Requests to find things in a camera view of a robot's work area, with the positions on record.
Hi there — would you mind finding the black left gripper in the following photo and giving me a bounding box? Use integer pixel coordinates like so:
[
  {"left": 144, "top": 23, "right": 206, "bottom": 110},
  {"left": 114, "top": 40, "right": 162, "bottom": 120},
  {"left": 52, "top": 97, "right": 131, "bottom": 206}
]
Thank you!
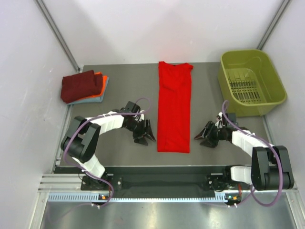
[{"left": 125, "top": 119, "right": 155, "bottom": 146}]

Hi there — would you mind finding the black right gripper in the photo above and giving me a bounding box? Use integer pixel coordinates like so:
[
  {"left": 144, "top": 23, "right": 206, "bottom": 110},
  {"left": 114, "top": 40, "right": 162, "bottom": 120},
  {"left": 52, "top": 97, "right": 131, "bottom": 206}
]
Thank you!
[{"left": 194, "top": 121, "right": 226, "bottom": 147}]

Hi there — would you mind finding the red t shirt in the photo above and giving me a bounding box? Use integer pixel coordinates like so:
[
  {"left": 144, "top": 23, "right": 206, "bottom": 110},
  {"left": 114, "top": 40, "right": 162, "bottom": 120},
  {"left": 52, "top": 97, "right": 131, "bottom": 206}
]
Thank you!
[{"left": 157, "top": 62, "right": 193, "bottom": 154}]

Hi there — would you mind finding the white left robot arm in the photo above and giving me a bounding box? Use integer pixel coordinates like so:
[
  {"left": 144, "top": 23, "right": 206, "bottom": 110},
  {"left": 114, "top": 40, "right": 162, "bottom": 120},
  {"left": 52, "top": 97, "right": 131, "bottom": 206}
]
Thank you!
[{"left": 61, "top": 101, "right": 156, "bottom": 189}]

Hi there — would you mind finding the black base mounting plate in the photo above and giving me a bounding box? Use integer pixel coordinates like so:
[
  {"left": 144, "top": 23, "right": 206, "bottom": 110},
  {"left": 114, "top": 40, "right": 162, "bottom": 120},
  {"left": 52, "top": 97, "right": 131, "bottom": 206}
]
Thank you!
[{"left": 81, "top": 173, "right": 251, "bottom": 191}]

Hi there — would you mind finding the orange folded shirt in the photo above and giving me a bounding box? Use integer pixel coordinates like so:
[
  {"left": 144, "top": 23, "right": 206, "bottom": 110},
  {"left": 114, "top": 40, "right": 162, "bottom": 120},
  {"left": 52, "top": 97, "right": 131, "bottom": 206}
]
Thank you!
[{"left": 80, "top": 72, "right": 107, "bottom": 100}]

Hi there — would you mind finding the green plastic laundry basket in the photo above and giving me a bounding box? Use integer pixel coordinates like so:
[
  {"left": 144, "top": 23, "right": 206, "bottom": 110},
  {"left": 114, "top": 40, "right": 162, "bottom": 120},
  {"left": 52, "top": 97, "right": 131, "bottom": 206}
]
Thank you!
[{"left": 218, "top": 49, "right": 287, "bottom": 117}]

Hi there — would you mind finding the dark red folded shirt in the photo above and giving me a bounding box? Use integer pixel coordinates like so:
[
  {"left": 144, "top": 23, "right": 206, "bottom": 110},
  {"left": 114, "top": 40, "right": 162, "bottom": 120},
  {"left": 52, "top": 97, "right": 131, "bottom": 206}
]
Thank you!
[{"left": 61, "top": 70, "right": 95, "bottom": 104}]

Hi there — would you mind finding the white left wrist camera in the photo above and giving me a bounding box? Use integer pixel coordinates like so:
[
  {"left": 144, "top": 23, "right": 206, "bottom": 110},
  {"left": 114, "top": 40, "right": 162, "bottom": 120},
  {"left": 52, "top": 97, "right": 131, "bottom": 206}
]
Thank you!
[{"left": 134, "top": 110, "right": 144, "bottom": 122}]

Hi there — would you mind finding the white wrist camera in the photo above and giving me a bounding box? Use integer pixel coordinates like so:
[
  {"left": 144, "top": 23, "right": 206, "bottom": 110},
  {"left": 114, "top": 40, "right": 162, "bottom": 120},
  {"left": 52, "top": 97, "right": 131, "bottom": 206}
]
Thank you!
[
  {"left": 215, "top": 112, "right": 226, "bottom": 129},
  {"left": 134, "top": 110, "right": 144, "bottom": 122}
]

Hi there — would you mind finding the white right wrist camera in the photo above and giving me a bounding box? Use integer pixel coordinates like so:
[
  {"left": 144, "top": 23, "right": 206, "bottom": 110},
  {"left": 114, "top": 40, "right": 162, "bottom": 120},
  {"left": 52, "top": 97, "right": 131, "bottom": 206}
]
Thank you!
[{"left": 215, "top": 112, "right": 226, "bottom": 129}]

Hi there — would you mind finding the slotted cable duct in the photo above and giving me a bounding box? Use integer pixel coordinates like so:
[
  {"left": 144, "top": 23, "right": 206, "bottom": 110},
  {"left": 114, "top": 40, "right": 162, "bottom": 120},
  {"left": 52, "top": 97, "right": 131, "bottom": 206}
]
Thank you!
[{"left": 48, "top": 193, "right": 241, "bottom": 203}]

